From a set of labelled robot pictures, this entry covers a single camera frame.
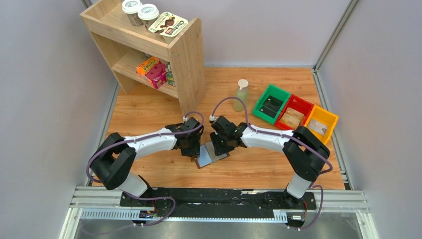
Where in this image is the brown leather card holder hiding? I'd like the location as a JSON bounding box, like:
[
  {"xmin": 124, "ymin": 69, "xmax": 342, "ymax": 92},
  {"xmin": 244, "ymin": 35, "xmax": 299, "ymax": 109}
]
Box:
[{"xmin": 191, "ymin": 142, "xmax": 229, "ymax": 169}]

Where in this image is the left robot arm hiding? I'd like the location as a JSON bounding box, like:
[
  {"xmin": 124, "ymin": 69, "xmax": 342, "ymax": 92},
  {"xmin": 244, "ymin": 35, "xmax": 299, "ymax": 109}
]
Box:
[{"xmin": 88, "ymin": 117, "xmax": 204, "ymax": 196}]

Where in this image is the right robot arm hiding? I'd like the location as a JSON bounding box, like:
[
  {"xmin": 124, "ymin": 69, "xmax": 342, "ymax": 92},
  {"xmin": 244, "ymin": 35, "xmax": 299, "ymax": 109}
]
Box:
[{"xmin": 210, "ymin": 116, "xmax": 332, "ymax": 199}]

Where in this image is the black card in green bin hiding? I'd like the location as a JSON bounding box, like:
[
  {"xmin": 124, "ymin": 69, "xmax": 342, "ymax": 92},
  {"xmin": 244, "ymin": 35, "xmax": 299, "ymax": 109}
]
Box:
[{"xmin": 259, "ymin": 96, "xmax": 283, "ymax": 118}]

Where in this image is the gold card in red bin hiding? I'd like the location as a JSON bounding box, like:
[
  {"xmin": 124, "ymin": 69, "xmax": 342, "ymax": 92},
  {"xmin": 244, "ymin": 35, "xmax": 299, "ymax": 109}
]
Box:
[{"xmin": 285, "ymin": 108, "xmax": 305, "ymax": 120}]

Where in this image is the silver card in yellow bin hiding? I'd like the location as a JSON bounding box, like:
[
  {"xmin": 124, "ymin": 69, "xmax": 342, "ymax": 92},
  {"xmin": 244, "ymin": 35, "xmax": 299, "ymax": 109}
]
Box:
[{"xmin": 308, "ymin": 119, "xmax": 328, "ymax": 136}]

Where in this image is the green soap bottle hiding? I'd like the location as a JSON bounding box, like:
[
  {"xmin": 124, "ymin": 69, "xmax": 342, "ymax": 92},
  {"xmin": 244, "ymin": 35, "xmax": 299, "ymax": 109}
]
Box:
[{"xmin": 233, "ymin": 79, "xmax": 249, "ymax": 112}]

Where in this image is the green plastic bin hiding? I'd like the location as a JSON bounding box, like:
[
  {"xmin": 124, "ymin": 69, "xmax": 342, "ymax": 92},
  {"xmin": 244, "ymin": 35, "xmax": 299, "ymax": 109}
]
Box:
[{"xmin": 252, "ymin": 84, "xmax": 291, "ymax": 124}]

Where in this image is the green box on shelf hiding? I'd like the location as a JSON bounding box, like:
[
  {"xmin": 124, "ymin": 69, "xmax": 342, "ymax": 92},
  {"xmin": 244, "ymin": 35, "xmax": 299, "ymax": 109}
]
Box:
[{"xmin": 166, "ymin": 62, "xmax": 176, "ymax": 87}]

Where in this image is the red plastic bin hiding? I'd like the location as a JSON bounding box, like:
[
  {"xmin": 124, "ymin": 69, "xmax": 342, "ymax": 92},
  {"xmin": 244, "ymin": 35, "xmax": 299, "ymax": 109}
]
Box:
[{"xmin": 274, "ymin": 94, "xmax": 314, "ymax": 130}]

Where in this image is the pink snack box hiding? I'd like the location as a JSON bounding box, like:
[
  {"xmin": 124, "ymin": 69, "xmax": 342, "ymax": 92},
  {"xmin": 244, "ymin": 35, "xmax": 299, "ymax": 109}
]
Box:
[{"xmin": 144, "ymin": 63, "xmax": 167, "ymax": 89}]

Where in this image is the orange snack box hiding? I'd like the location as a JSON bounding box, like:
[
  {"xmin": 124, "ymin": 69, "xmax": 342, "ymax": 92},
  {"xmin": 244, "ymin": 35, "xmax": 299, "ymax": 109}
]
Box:
[{"xmin": 136, "ymin": 56, "xmax": 162, "ymax": 80}]

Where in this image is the yellow plastic bin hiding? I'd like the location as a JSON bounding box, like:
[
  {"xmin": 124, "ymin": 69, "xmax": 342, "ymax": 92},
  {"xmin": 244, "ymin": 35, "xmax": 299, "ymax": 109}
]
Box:
[{"xmin": 304, "ymin": 105, "xmax": 339, "ymax": 144}]

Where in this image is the wooden shelf unit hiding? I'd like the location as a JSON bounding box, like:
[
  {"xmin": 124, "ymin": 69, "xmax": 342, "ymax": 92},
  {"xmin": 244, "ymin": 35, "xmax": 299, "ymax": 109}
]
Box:
[{"xmin": 80, "ymin": 0, "xmax": 206, "ymax": 114}]

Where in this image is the Chobani yogurt package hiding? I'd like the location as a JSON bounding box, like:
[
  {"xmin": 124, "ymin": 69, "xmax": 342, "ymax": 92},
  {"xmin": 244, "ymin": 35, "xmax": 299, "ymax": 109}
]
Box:
[{"xmin": 148, "ymin": 11, "xmax": 189, "ymax": 38}]

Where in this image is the white lidded cup right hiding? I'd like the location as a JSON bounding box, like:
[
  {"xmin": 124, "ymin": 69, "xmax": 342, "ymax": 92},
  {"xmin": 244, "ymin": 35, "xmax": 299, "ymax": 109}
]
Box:
[{"xmin": 137, "ymin": 3, "xmax": 160, "ymax": 30}]

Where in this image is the white lidded cup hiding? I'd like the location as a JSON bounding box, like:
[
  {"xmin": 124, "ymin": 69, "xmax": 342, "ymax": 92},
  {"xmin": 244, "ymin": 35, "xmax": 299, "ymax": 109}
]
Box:
[
  {"xmin": 137, "ymin": 3, "xmax": 160, "ymax": 30},
  {"xmin": 121, "ymin": 0, "xmax": 143, "ymax": 26}
]

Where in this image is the white lidded cup left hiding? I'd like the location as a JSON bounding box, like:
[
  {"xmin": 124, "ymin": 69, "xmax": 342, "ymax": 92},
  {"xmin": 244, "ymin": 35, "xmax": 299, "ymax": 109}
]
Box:
[{"xmin": 121, "ymin": 0, "xmax": 143, "ymax": 26}]

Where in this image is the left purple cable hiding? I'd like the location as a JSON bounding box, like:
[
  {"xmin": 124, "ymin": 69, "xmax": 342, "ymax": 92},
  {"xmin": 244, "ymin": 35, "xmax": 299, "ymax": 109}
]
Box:
[{"xmin": 86, "ymin": 111, "xmax": 205, "ymax": 228}]

